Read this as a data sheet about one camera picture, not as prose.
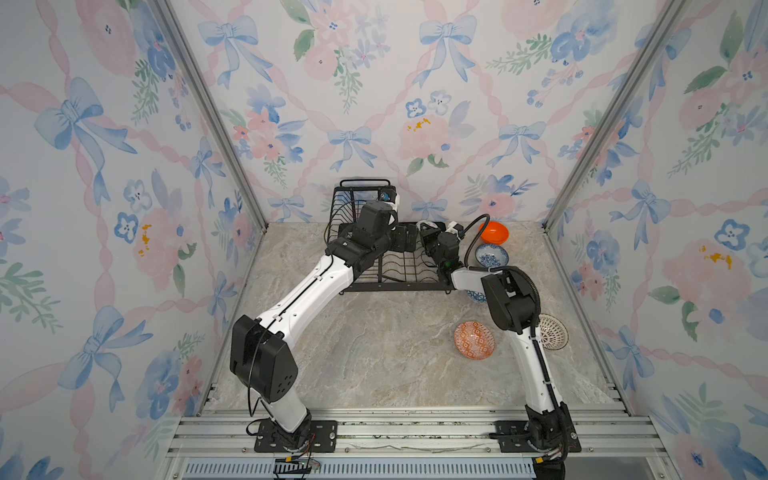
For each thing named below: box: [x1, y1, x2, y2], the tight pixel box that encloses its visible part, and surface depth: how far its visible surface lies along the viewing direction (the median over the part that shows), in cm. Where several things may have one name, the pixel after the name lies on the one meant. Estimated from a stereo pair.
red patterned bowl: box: [454, 321, 495, 360], surface depth 90 cm
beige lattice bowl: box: [538, 313, 569, 351], surface depth 91 cm
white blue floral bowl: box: [475, 244, 509, 268], surface depth 109 cm
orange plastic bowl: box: [478, 221, 510, 245], surface depth 116 cm
